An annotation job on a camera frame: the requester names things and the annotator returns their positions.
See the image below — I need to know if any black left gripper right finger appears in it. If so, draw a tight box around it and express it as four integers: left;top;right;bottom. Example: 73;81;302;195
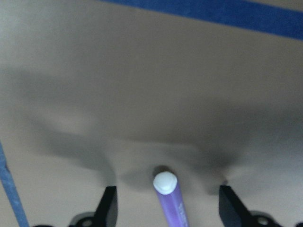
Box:
219;185;253;227

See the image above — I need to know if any purple highlighter pen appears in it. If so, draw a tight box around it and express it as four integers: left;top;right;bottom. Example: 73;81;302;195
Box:
153;171;189;227

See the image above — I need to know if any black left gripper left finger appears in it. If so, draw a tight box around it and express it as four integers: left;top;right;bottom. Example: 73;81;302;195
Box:
93;186;118;227

